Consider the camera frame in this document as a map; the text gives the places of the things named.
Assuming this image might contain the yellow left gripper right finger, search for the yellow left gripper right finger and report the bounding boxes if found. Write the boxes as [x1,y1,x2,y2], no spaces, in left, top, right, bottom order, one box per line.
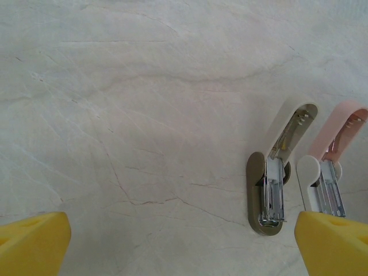
[296,211,368,276]

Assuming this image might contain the pink and white stapler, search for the pink and white stapler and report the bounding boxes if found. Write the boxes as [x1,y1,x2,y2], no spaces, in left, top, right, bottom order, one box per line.
[296,99,368,219]

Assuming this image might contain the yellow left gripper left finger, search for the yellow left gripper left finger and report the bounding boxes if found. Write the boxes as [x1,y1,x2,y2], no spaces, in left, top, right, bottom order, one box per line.
[0,212,72,276]

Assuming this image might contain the cream and olive stapler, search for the cream and olive stapler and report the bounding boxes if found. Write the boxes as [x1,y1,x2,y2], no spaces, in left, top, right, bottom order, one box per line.
[246,93,320,236]

